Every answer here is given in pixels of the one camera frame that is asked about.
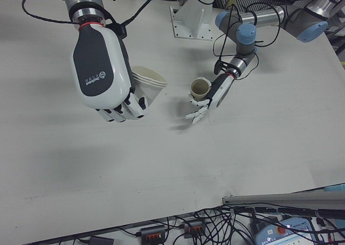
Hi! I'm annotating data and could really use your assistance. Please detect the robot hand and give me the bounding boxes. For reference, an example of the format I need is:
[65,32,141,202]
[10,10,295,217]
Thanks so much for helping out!
[70,23,148,123]
[185,73,236,125]

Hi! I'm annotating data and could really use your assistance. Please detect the tan paper cup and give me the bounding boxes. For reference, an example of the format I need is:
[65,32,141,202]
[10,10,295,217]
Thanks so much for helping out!
[190,77,211,101]

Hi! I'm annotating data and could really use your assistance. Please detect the white paper cup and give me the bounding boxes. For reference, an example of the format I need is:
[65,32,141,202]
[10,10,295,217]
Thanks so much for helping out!
[131,66,167,107]

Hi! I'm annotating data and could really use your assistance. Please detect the black hub with orange ports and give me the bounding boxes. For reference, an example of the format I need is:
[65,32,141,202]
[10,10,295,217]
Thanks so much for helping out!
[140,224,167,242]
[182,219,207,237]

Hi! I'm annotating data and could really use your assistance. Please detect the light blue plastic bin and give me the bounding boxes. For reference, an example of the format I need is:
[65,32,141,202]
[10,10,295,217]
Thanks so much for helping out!
[324,183,345,193]

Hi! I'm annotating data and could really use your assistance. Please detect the light blue teach pendant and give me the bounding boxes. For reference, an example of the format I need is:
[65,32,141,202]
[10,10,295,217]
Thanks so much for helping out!
[254,218,324,245]

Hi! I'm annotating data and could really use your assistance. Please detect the black power adapter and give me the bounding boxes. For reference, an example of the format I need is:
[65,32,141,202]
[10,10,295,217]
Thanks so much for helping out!
[88,235,114,245]

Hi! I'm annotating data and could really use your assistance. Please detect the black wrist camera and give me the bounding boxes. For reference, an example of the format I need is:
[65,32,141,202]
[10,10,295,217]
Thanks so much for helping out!
[106,10,128,40]
[213,60,230,74]

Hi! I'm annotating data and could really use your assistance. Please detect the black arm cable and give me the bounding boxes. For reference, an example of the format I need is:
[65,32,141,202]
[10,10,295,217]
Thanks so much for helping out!
[212,3,281,80]
[21,0,160,33]

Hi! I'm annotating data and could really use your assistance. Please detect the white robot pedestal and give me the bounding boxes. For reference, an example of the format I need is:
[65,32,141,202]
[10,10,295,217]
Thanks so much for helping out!
[169,0,224,41]

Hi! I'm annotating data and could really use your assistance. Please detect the aluminium profile rail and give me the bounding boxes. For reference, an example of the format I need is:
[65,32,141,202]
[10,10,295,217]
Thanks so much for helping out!
[222,190,345,211]

